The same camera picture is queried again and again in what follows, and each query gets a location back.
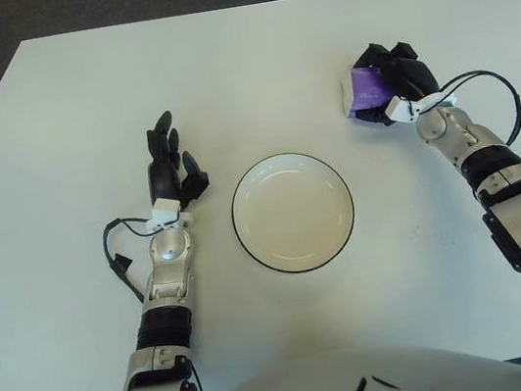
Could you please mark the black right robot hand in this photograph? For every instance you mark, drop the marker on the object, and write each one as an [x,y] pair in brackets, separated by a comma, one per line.
[412,74]

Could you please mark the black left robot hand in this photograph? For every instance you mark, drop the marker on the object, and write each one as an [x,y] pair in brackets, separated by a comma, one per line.
[162,178]

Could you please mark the purple tissue paper pack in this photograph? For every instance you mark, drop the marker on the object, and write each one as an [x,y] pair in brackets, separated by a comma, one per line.
[367,89]

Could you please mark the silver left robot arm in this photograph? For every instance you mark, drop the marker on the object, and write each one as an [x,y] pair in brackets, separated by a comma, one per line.
[165,250]

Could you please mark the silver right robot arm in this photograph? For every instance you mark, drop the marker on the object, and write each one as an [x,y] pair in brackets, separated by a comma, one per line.
[515,209]

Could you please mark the white plate with black rim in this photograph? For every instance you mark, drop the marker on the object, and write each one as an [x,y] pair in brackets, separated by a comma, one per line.
[292,210]

